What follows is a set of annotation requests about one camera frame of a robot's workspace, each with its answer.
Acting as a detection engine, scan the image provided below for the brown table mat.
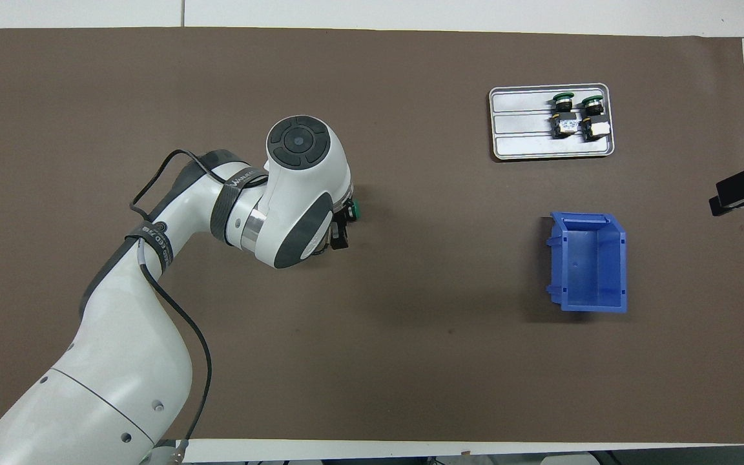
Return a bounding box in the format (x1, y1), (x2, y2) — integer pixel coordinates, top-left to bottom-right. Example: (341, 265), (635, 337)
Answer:
(0, 27), (744, 445)

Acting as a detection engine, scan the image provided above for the blue plastic storage bin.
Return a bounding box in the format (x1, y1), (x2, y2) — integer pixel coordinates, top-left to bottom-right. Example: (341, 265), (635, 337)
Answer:
(545, 212), (628, 314)

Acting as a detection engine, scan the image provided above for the grey metal tray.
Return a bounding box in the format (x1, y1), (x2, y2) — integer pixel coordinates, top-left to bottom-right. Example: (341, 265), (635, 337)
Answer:
(489, 83), (615, 161)

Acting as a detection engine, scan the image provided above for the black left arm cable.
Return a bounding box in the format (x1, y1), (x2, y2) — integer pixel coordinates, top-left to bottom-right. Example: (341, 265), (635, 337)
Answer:
(129, 149), (231, 463)

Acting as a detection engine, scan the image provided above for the black printed velcro strap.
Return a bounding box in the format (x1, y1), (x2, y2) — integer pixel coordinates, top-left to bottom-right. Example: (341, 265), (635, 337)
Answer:
(124, 220), (174, 272)

